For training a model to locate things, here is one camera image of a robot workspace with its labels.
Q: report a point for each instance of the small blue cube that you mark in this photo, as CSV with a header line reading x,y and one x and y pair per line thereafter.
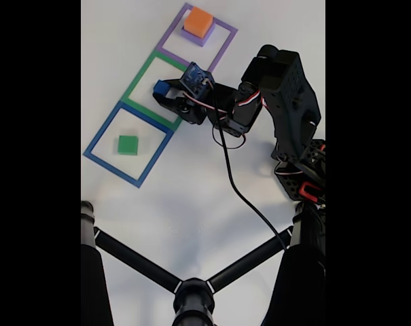
x,y
161,89

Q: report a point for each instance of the purple foam block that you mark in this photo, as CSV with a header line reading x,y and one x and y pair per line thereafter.
x,y
205,41

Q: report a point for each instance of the green foam block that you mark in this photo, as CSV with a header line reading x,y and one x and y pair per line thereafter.
x,y
127,145

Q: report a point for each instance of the orange foam block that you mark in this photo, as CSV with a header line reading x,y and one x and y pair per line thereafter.
x,y
198,20

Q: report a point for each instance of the red clamp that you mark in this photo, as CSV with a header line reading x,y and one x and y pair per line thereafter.
x,y
305,190

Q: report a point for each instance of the gripper camera circuit board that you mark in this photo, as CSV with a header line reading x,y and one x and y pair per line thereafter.
x,y
195,79

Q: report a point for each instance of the green square frame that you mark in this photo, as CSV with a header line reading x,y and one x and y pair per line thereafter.
x,y
134,85

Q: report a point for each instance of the purple square frame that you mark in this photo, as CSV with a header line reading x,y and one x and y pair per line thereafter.
x,y
222,44

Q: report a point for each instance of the blue square frame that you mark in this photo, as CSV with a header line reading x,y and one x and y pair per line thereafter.
x,y
154,159

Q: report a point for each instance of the black camera tripod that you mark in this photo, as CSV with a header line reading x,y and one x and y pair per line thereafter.
x,y
193,299

